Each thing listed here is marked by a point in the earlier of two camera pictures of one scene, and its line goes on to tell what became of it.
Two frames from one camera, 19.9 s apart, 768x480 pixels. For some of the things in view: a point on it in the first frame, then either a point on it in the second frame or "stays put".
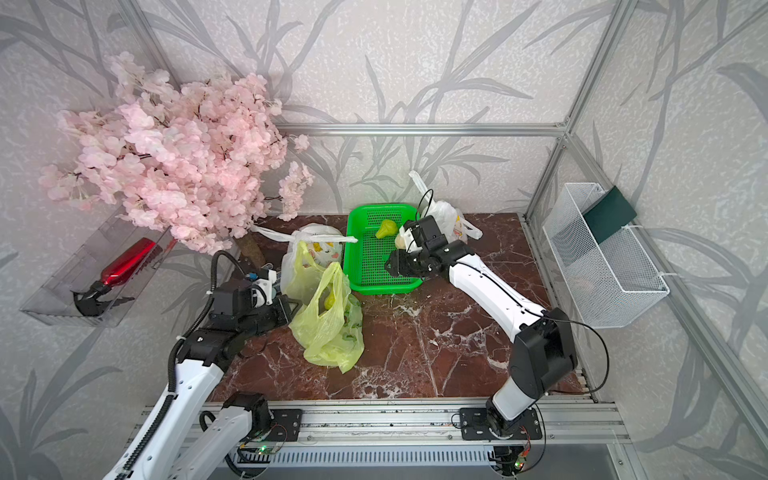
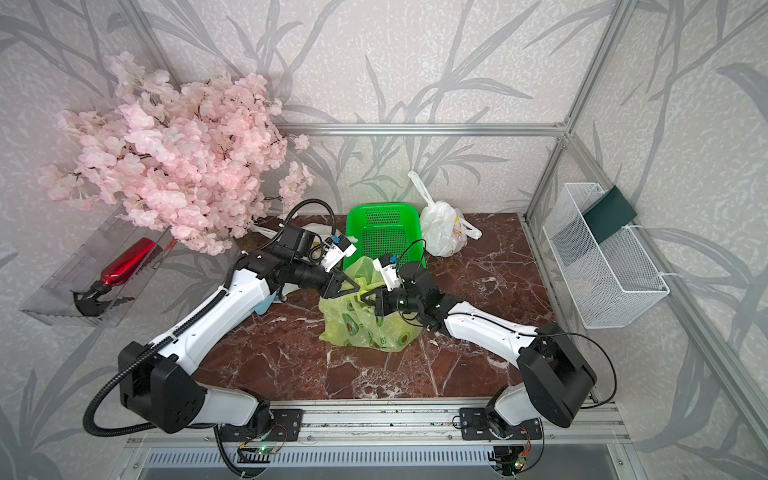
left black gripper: x=283 y=314 -> x=337 y=278
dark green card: x=608 y=213 stays put
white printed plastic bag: x=449 y=220 stays put
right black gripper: x=394 y=264 -> x=380 y=302
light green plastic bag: x=327 y=316 -> x=347 y=319
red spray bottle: x=117 y=271 stays put
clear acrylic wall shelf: x=97 y=282 stays put
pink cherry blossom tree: x=201 y=159 stays put
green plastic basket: x=364 y=260 stays put
